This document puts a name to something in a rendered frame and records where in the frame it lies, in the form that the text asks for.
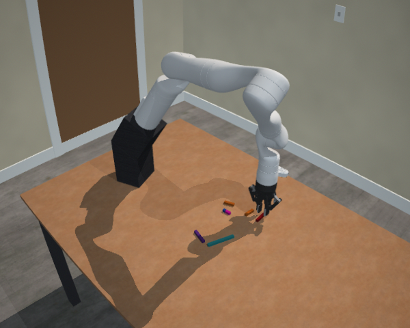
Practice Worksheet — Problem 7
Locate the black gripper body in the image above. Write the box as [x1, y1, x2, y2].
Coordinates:
[255, 180, 277, 201]

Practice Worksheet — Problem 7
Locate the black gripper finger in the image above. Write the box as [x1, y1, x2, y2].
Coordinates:
[248, 184, 263, 213]
[263, 194, 282, 216]

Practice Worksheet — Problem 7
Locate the turquoise rod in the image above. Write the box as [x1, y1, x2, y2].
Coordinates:
[207, 234, 234, 247]

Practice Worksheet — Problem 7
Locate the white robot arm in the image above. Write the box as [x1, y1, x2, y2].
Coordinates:
[133, 52, 290, 186]

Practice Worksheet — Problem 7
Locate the dark red rod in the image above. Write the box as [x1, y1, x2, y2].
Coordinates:
[256, 213, 264, 222]

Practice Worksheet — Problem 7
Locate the purple rod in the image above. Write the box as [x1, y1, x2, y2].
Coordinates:
[194, 230, 205, 243]

